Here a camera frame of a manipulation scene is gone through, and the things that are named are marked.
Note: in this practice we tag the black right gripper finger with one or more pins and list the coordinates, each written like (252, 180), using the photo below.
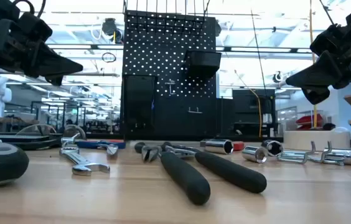
(315, 76)
(315, 95)

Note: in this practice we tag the chrome double peg hook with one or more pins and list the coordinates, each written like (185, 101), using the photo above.
(194, 111)

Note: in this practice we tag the black metal peg board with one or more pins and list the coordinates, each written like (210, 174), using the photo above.
(169, 62)

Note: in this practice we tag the long chrome socket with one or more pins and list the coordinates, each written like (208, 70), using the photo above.
(345, 154)

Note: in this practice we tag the white masking tape roll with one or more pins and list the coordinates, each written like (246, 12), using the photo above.
(317, 140)

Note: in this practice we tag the black cabinet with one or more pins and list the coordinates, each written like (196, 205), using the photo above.
(253, 109)

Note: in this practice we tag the small chrome socket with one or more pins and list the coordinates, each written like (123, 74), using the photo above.
(254, 154)

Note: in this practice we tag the small black peg board bin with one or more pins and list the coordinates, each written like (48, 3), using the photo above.
(202, 62)

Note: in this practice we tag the dark chrome socket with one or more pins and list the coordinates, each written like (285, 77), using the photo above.
(272, 147)

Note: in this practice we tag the chrome combination wrench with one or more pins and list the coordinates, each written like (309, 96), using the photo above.
(82, 163)

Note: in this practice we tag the large chrome socket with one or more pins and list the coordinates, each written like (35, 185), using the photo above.
(217, 146)

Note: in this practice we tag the tall black peg board bin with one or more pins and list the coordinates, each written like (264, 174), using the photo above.
(139, 102)

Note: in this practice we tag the red bin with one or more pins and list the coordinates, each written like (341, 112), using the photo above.
(309, 121)

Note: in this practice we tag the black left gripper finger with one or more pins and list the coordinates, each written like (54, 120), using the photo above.
(55, 65)
(54, 81)

